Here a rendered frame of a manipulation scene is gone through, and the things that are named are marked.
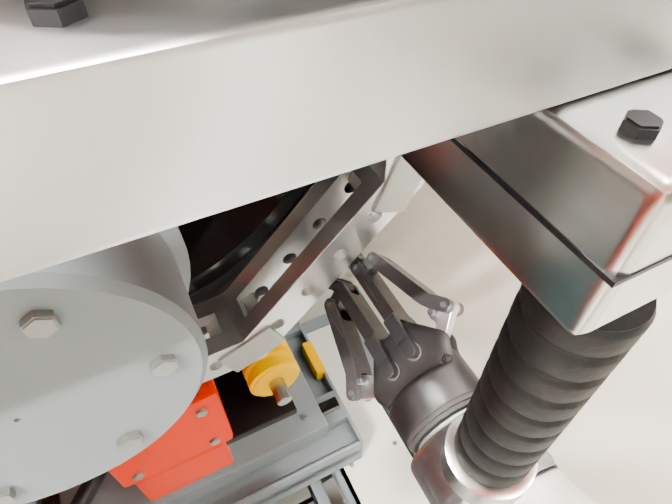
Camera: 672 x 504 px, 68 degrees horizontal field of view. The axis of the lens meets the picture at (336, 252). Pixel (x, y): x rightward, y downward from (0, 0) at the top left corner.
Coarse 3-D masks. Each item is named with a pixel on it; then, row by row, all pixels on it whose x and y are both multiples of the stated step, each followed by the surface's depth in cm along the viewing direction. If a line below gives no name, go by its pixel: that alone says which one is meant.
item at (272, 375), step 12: (276, 348) 54; (288, 348) 56; (264, 360) 53; (276, 360) 53; (288, 360) 54; (252, 372) 53; (264, 372) 52; (276, 372) 53; (288, 372) 54; (252, 384) 53; (264, 384) 54; (276, 384) 53; (288, 384) 56; (264, 396) 55; (276, 396) 53; (288, 396) 53
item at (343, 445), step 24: (288, 336) 99; (312, 360) 93; (312, 384) 94; (336, 408) 88; (336, 432) 88; (288, 456) 85; (312, 456) 85; (336, 456) 83; (360, 456) 89; (240, 480) 82; (264, 480) 82; (288, 480) 81; (312, 480) 86
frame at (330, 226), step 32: (384, 160) 38; (320, 192) 43; (352, 192) 44; (384, 192) 39; (288, 224) 45; (320, 224) 46; (352, 224) 41; (384, 224) 43; (256, 256) 47; (288, 256) 48; (320, 256) 42; (352, 256) 44; (256, 288) 48; (288, 288) 43; (320, 288) 45; (224, 320) 47; (256, 320) 45; (288, 320) 46; (224, 352) 45; (256, 352) 47
